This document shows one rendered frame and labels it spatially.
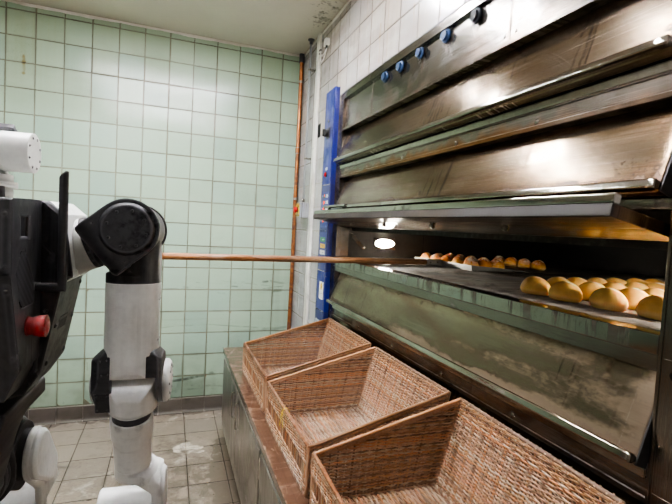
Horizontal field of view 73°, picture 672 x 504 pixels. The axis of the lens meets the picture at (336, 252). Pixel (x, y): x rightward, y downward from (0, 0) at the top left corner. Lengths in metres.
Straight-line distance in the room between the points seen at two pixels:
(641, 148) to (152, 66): 2.94
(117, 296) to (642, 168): 1.00
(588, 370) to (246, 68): 2.92
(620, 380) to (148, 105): 3.01
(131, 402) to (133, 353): 0.09
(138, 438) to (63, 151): 2.63
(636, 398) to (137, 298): 0.97
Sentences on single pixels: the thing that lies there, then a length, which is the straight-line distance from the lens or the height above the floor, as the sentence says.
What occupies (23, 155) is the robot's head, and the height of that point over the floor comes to 1.44.
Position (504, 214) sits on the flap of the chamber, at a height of 1.40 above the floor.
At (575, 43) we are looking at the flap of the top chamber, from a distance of 1.31.
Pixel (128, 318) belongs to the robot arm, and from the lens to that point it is 0.84.
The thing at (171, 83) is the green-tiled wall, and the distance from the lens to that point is 3.40.
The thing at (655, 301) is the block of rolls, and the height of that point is 1.22.
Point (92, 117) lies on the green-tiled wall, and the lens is 3.37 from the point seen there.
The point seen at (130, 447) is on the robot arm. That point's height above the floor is 0.94.
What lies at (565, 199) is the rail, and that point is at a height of 1.43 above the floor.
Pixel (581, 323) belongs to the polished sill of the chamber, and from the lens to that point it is 1.17.
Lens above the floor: 1.35
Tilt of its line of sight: 3 degrees down
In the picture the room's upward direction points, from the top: 3 degrees clockwise
